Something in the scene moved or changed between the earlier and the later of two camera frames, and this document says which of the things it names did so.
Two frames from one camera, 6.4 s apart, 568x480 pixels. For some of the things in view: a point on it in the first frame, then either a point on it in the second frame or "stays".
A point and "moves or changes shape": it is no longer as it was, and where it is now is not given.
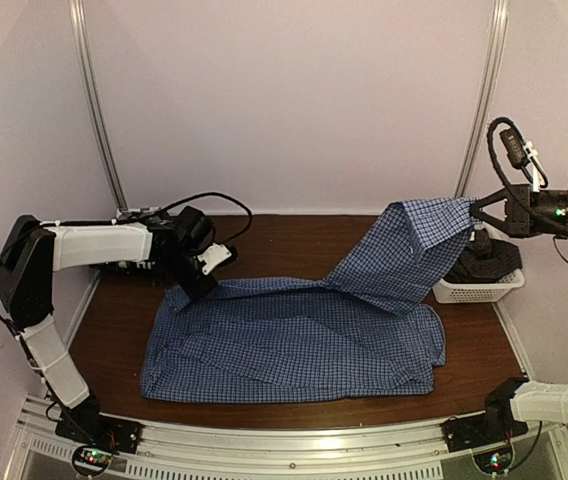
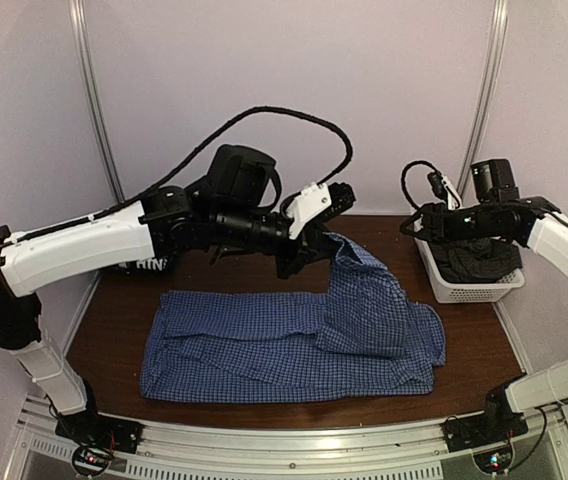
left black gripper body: x=192 y=288 -> x=300 y=251
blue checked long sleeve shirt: x=363 y=331 moves or changes shape
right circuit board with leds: x=495 y=461 stays
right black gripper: x=518 y=219 -> x=431 y=223
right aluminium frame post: x=489 y=98 stays
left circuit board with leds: x=92 y=460 stays
